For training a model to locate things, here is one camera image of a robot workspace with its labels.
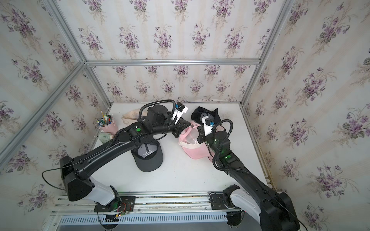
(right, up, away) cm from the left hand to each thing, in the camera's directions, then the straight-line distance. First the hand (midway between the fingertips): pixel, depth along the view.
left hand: (190, 123), depth 68 cm
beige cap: (-43, +4, +40) cm, 59 cm away
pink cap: (-1, -10, +15) cm, 18 cm away
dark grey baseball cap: (-26, -24, +19) cm, 40 cm away
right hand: (+6, -1, +8) cm, 10 cm away
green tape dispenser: (-55, -10, +23) cm, 60 cm away
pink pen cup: (-53, -4, +27) cm, 59 cm away
